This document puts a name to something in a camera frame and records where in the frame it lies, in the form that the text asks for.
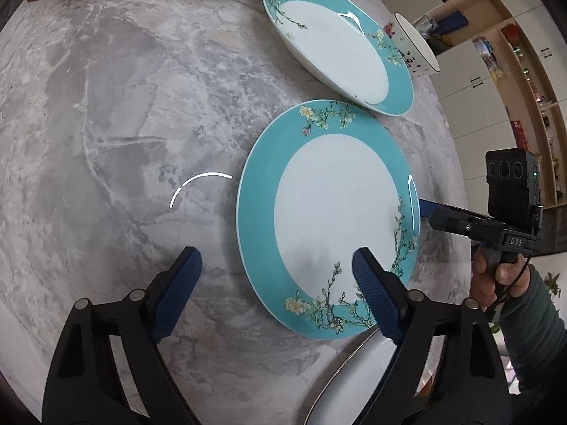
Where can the white bowl dark rim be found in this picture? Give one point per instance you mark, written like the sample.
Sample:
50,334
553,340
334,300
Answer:
409,48

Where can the blue bag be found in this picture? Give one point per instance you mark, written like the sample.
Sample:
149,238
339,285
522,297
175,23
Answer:
452,21

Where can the red box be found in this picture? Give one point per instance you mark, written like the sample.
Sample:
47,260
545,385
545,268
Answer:
513,33

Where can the person's right forearm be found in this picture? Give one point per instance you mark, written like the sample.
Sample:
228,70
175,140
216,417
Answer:
538,323

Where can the white plate dark rim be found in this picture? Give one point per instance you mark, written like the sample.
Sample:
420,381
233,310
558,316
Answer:
350,389

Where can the person's right hand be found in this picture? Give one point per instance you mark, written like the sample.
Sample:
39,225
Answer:
487,283

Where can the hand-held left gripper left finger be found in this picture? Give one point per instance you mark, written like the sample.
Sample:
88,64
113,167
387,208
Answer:
177,292

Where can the green potted plant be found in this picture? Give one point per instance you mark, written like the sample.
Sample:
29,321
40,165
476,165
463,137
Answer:
551,282

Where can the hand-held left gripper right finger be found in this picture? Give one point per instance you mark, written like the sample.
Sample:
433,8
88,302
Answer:
376,294

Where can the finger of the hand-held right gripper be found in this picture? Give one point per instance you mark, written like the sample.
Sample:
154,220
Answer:
424,207
460,225

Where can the teal floral plate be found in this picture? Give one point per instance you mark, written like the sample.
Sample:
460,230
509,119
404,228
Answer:
328,212
336,40

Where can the wooden wall cabinet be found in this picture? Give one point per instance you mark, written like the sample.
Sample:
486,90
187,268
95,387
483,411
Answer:
478,84

